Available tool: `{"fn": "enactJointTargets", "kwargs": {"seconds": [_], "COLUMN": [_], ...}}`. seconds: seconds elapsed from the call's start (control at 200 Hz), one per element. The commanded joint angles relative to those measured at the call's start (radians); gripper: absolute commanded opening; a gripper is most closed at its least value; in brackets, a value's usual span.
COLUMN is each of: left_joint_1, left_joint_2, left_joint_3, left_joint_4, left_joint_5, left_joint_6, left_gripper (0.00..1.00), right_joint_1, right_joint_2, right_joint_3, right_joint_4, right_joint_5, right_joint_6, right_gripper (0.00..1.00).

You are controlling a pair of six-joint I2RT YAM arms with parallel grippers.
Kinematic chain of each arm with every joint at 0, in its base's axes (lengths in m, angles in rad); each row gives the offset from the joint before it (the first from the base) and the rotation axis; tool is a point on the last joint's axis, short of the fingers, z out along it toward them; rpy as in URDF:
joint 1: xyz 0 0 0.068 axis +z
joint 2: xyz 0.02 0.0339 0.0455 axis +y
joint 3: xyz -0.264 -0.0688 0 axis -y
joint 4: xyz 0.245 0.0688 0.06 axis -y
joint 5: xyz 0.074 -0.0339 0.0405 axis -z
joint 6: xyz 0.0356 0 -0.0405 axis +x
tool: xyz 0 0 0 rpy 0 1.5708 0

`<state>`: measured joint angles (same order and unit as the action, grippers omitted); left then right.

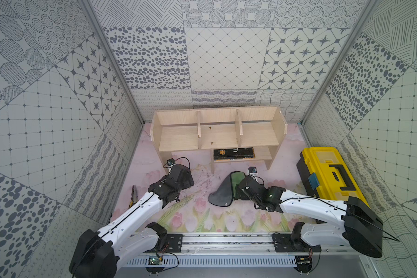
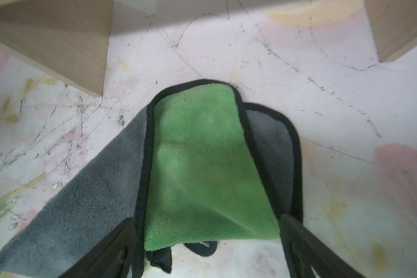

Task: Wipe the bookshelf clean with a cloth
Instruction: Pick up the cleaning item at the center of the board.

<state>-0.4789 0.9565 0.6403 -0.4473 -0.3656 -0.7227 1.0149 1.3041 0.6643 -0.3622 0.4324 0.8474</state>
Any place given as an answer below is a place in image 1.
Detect grey green cleaning cloth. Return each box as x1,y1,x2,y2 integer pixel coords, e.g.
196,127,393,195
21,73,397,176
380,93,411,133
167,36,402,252
208,171,246,207

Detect light wooden bookshelf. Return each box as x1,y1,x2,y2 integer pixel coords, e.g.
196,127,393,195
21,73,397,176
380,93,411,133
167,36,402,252
150,106,287,169

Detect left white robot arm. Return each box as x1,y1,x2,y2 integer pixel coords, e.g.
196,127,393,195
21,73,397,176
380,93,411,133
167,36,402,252
69,163,194,278

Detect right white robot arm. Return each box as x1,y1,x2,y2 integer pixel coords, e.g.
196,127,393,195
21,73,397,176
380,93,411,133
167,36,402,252
234,176,383,258

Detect floral pink table mat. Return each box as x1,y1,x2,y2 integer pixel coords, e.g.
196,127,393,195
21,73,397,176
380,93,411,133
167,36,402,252
111,123,315,232

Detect black book on shelf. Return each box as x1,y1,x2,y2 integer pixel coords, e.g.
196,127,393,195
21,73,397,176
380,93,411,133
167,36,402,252
213,148,256,161

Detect yellow black toolbox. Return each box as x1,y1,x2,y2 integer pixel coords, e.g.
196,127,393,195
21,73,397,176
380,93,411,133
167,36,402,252
297,147,368,204

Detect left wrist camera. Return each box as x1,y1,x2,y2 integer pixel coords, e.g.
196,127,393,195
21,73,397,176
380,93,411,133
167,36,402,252
164,158,176,168

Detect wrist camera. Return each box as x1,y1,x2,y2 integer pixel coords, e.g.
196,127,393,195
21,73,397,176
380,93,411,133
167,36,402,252
164,158,176,168
248,166,258,176

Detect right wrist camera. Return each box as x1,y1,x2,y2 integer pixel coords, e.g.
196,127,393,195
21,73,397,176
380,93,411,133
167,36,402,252
248,166,258,176

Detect yellow handled scissors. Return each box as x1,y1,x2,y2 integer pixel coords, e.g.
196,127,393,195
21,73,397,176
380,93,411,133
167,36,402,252
129,185,138,208

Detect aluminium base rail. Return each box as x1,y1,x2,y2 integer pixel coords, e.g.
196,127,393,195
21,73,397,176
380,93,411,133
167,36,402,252
127,232,361,269

